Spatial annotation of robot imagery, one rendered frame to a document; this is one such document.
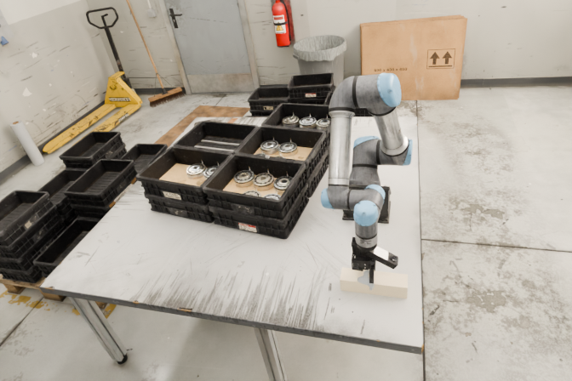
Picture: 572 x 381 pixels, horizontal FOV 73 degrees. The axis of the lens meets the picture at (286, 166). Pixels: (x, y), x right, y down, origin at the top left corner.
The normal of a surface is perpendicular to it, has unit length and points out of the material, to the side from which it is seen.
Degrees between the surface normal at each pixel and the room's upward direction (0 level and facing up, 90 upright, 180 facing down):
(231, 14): 90
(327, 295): 0
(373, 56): 78
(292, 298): 0
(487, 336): 0
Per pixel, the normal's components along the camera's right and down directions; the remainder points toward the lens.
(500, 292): -0.14, -0.82
